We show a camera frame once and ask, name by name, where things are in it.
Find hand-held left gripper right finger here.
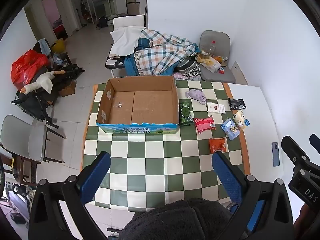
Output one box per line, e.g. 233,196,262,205
211,151,294,240

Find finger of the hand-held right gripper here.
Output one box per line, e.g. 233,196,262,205
281,136,312,169
309,134,320,153

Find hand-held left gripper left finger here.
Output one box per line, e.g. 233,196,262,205
28,151,112,240

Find orange snack packet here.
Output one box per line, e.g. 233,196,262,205
209,138,227,153

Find blue tissue pack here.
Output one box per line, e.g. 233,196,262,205
220,118,241,141

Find red snack packet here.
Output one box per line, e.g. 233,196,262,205
194,115,216,135

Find yellow tissue pack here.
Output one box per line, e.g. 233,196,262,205
232,110,250,130

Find green wet wipes packet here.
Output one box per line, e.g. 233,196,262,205
179,100,195,126

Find purple fuzzy sock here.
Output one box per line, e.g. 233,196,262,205
185,89,207,105

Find person's right forearm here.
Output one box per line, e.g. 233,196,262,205
294,202,320,240

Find grey-blue phone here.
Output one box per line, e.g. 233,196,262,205
272,142,280,167

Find green checkered tablecloth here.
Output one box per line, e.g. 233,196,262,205
80,80,251,212

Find dark fleece garment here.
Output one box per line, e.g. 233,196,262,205
119,197,233,240

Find white flat card box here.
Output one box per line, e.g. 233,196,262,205
207,102,226,113

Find black foil packet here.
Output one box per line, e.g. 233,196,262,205
228,97,247,110

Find grey seat wooden chair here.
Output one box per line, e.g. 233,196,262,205
0,115,65,164

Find small brown cardboard box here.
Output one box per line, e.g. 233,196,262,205
58,80,76,97

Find white leaning board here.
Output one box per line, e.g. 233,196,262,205
231,61,248,85

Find black folded stroller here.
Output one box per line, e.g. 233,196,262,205
11,65,85,130

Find grey cushioned chair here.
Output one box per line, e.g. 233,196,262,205
199,30,236,83

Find white goose plush toy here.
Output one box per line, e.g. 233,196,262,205
20,70,66,95

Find black white patterned bag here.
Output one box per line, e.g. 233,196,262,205
176,57,202,78

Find yellow snack bags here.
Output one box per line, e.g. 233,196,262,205
195,55,222,72

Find red plastic bag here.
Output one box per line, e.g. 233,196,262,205
10,49,50,90

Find yellow bucket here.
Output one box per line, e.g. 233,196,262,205
51,38,66,53

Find plaid blanket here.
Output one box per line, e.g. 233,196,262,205
124,29,200,77

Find light blue cloth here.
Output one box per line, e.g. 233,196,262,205
38,38,52,55

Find black floor bag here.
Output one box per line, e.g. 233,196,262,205
96,16,108,30

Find white chair back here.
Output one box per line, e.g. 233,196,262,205
113,15,145,33

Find black folding bed frame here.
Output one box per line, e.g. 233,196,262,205
105,56,125,78

